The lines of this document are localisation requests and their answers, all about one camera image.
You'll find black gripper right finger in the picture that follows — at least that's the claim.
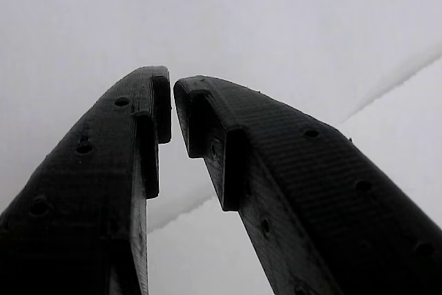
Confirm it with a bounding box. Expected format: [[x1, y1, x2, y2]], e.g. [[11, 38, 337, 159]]
[[173, 75, 442, 295]]

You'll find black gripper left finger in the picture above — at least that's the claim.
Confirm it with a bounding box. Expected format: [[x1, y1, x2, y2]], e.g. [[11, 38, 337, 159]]
[[0, 65, 173, 295]]

